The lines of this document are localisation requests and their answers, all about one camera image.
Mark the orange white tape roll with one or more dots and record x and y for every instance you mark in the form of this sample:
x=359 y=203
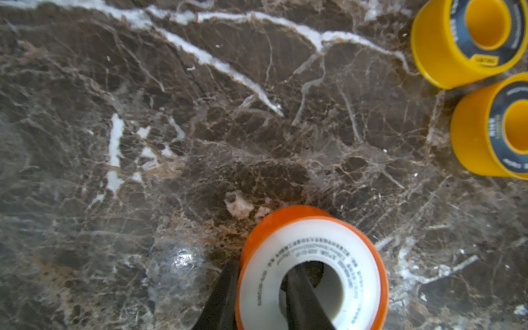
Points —
x=354 y=287

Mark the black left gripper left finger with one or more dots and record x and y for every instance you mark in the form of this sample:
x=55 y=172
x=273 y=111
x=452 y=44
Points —
x=219 y=310

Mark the yellow tape roll navy label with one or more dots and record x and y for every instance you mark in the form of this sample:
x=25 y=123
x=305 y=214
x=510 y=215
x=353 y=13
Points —
x=455 y=43
x=488 y=129

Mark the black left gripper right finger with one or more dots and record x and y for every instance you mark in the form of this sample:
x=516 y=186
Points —
x=303 y=308

